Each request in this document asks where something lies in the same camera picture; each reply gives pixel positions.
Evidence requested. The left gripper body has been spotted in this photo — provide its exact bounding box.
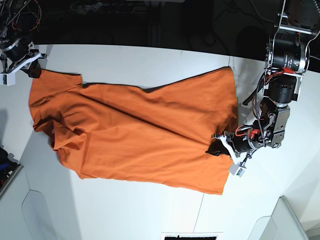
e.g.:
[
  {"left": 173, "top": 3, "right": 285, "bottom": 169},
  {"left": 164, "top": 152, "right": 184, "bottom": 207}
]
[{"left": 212, "top": 132, "right": 260, "bottom": 165}]

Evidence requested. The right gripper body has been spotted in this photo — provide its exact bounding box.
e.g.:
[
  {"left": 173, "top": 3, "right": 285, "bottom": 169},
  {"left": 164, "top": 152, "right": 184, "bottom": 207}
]
[{"left": 0, "top": 37, "right": 48, "bottom": 74}]

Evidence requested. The orange t-shirt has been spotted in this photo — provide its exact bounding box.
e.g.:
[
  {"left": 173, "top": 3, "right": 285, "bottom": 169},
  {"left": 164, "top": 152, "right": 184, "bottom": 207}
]
[{"left": 29, "top": 67, "right": 238, "bottom": 195}]

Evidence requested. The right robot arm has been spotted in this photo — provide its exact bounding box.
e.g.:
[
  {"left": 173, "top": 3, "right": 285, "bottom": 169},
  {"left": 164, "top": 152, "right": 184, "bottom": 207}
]
[{"left": 0, "top": 0, "right": 48, "bottom": 86}]

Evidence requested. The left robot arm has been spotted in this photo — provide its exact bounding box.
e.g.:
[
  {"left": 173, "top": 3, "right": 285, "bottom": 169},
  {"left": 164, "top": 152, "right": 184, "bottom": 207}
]
[{"left": 206, "top": 0, "right": 320, "bottom": 160}]

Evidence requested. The grey right side panel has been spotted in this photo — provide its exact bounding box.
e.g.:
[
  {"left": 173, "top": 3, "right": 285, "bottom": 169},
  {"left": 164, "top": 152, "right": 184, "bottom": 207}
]
[{"left": 248, "top": 196, "right": 309, "bottom": 240}]

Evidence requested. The grey panel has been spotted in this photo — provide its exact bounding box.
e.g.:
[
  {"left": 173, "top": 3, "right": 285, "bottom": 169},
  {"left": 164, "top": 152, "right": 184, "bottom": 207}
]
[
  {"left": 248, "top": 196, "right": 309, "bottom": 240},
  {"left": 0, "top": 167, "right": 83, "bottom": 240}
]

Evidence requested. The dark clutter with blue item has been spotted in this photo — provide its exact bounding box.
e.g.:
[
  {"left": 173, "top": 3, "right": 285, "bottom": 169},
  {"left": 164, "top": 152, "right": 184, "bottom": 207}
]
[{"left": 0, "top": 147, "right": 18, "bottom": 189}]

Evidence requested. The black white marker sheet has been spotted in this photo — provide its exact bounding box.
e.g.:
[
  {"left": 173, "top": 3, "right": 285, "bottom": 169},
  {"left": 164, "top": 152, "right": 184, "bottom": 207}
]
[{"left": 160, "top": 232, "right": 224, "bottom": 240}]

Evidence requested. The grey left side panel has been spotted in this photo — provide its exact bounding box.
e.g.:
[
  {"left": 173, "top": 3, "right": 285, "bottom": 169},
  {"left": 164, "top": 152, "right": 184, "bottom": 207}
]
[{"left": 0, "top": 167, "right": 83, "bottom": 240}]

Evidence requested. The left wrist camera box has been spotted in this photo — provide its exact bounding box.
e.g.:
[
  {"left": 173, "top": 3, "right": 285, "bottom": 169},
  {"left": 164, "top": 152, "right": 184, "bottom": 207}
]
[{"left": 228, "top": 162, "right": 247, "bottom": 177}]

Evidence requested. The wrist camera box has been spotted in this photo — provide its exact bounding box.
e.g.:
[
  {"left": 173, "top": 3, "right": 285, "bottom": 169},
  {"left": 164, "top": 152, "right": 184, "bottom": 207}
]
[
  {"left": 0, "top": 72, "right": 16, "bottom": 86},
  {"left": 228, "top": 162, "right": 247, "bottom": 177}
]

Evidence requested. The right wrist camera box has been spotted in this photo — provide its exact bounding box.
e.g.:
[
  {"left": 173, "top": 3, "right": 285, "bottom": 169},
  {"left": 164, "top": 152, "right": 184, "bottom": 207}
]
[{"left": 0, "top": 72, "right": 16, "bottom": 86}]

